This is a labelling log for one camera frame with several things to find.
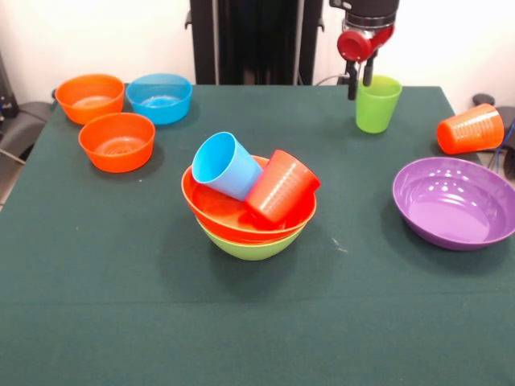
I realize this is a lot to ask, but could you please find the blue cup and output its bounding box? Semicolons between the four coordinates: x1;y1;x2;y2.
191;131;265;203

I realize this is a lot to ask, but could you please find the red cup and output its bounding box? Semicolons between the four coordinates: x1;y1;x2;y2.
244;149;322;225

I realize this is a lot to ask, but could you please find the dark green tablecloth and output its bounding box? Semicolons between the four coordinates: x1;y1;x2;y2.
0;83;515;386

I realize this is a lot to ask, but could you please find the small orange bowl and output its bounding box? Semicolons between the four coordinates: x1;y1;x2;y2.
55;73;126;125
77;112;156;175

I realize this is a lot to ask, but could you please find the wide orange bowl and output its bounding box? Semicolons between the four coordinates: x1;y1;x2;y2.
180;154;318;244

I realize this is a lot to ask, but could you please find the grey chair base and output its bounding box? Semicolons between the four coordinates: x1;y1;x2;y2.
0;100;53;166

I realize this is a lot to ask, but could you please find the dark equipment rack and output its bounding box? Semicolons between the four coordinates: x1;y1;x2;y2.
0;51;17;120

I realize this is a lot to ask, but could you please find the green bowl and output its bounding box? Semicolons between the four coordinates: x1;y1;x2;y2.
195;216;306;261

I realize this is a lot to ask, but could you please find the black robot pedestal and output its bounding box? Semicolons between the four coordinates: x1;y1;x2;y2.
185;0;325;86

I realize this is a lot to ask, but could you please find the green cup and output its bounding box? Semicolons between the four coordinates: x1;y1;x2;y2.
356;74;403;133

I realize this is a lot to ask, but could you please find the blue bowl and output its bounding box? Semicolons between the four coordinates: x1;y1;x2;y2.
125;72;193;126

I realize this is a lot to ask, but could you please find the purple bowl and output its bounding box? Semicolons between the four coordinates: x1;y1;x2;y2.
392;156;515;252

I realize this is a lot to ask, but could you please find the orange cup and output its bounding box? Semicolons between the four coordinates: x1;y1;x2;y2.
436;102;505;156

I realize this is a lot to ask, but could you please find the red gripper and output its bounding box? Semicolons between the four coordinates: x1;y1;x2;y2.
336;24;396;101

